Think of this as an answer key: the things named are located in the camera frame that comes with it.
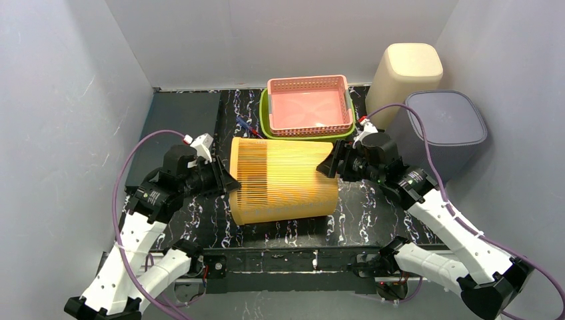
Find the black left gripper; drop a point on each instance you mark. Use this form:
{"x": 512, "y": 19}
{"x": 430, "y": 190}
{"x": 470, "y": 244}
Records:
{"x": 219, "y": 176}

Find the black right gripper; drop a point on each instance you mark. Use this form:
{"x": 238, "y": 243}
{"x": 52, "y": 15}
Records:
{"x": 340, "y": 160}

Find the orange slatted waste bin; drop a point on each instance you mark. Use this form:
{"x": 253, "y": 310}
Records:
{"x": 279, "y": 180}

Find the pink perforated basket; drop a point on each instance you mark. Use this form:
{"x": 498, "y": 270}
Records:
{"x": 314, "y": 103}

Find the green plastic tray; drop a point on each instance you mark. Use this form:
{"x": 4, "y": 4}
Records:
{"x": 300, "y": 136}

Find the cream bin liner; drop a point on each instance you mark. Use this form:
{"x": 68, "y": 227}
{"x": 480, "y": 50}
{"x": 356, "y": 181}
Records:
{"x": 403, "y": 69}

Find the grey slatted waste bin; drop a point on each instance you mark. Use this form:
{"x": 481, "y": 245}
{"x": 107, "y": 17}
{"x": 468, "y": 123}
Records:
{"x": 454, "y": 129}

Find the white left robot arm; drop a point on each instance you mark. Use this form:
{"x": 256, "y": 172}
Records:
{"x": 117, "y": 292}

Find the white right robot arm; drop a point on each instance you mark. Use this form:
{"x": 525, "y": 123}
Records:
{"x": 486, "y": 277}

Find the blue red screwdriver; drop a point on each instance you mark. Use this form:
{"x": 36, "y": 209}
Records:
{"x": 248, "y": 128}

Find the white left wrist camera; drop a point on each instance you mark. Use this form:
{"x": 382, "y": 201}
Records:
{"x": 201, "y": 144}

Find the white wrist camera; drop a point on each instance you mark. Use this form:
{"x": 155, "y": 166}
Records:
{"x": 367, "y": 129}
{"x": 201, "y": 144}

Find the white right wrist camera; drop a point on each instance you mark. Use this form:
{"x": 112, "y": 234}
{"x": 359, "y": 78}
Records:
{"x": 367, "y": 129}

